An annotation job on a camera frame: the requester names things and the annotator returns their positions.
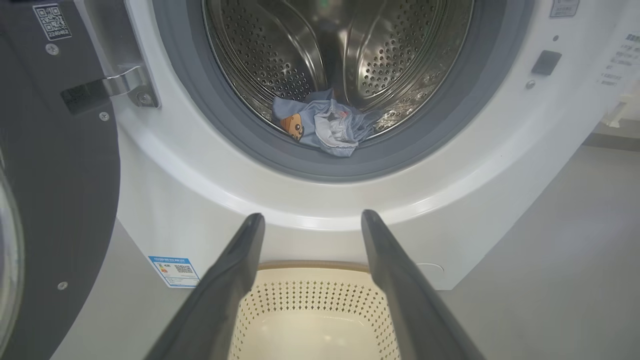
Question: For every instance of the silver metal door hinge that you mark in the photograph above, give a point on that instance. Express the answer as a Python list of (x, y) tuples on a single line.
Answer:
[(130, 80)]

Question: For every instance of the perforated steel drum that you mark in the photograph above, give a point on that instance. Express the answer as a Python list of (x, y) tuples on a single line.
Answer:
[(260, 50)]

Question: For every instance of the cream perforated laundry basket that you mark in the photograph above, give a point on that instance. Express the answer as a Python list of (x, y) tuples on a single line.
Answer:
[(310, 335)]

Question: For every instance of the white front-load washing machine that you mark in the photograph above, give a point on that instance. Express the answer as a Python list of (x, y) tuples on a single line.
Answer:
[(200, 200)]

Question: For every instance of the black door latch socket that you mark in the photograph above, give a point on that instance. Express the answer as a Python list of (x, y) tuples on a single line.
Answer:
[(546, 62)]

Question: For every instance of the blue energy label sticker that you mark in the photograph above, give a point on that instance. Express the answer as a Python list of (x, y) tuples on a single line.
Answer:
[(172, 270)]

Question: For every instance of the black round washing machine door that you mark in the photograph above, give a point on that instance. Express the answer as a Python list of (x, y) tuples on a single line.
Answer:
[(60, 175)]

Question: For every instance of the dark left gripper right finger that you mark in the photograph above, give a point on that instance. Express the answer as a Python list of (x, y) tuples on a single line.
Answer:
[(410, 300)]

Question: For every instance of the blue cartoon print garment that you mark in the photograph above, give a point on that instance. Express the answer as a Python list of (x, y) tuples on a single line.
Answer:
[(330, 130)]

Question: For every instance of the white plastic object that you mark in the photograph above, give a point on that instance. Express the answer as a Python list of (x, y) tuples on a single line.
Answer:
[(625, 107)]

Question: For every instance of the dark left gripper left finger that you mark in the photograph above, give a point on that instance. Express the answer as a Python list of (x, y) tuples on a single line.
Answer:
[(220, 300)]

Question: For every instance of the white QR code sticker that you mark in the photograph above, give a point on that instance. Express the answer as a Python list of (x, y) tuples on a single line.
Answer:
[(51, 21)]

